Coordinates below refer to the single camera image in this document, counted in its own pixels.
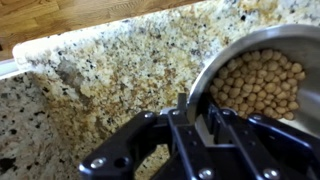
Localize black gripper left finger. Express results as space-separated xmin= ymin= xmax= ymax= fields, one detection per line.
xmin=78 ymin=92 xmax=217 ymax=180

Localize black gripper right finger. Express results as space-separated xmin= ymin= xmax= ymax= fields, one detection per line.
xmin=199 ymin=99 xmax=320 ymax=180

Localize chickpeas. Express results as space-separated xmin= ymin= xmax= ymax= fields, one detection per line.
xmin=208 ymin=48 xmax=307 ymax=121

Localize steel bowl holding chickpeas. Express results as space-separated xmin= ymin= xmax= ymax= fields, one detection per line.
xmin=185 ymin=23 xmax=320 ymax=138

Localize white pantry cabinet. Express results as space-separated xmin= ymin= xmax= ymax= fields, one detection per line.
xmin=0 ymin=58 xmax=27 ymax=81

